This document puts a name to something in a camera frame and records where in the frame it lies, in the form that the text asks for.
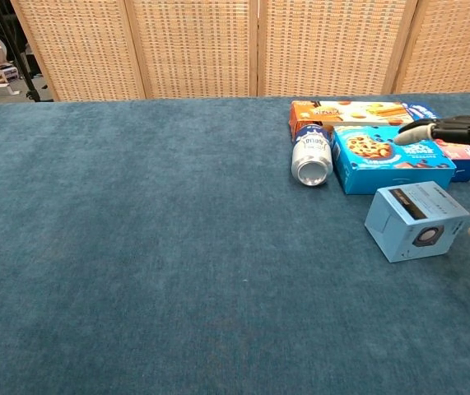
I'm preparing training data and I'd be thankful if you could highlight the dark blue table mat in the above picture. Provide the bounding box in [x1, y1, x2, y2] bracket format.
[0, 91, 470, 395]

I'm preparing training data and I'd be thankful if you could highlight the small light blue box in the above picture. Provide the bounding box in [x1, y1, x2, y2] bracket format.
[364, 180, 470, 263]

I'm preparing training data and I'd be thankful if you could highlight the orange wafer roll box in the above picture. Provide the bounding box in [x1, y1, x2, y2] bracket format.
[290, 100, 416, 143]

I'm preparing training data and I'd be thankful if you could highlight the woven wooden folding screen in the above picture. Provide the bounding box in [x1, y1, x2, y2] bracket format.
[10, 0, 470, 102]

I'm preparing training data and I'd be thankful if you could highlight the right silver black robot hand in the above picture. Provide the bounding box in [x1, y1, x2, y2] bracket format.
[394, 112, 470, 239]

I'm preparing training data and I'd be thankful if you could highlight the blue white beverage can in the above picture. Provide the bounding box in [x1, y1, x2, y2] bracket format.
[291, 122, 334, 188]

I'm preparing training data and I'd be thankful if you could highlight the blue cookie box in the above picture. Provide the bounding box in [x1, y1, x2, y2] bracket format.
[331, 124, 458, 196]

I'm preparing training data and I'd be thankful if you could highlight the black tripod stand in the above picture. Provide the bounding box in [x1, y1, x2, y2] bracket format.
[0, 0, 43, 103]

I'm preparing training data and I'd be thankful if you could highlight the blue pink sandwich cookie pack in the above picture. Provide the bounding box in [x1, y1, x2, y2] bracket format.
[403, 102, 470, 183]

